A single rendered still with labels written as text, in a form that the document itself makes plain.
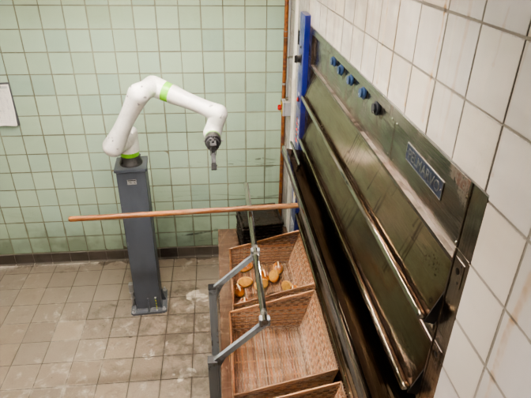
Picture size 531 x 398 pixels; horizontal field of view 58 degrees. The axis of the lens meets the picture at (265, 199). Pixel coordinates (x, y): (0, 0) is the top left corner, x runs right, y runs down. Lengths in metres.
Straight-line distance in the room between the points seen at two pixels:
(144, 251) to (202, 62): 1.42
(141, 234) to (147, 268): 0.30
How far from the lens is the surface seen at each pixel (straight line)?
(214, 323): 2.66
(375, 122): 1.70
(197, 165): 3.92
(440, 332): 1.29
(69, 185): 4.16
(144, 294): 3.76
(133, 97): 2.81
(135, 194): 3.29
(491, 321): 1.07
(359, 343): 1.62
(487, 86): 1.04
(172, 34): 3.61
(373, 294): 1.70
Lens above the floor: 2.55
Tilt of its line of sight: 29 degrees down
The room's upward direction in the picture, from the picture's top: 1 degrees clockwise
